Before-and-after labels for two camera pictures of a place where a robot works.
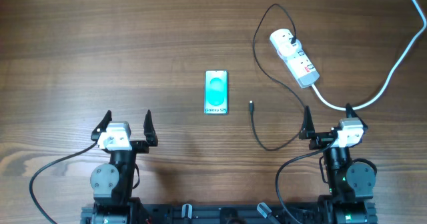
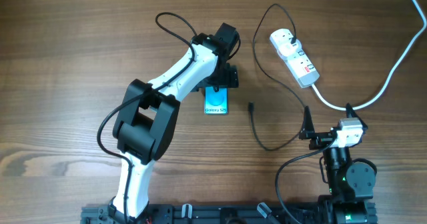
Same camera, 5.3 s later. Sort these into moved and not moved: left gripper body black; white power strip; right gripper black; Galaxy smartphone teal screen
Moved: left gripper body black
Not moved: white power strip; right gripper black; Galaxy smartphone teal screen
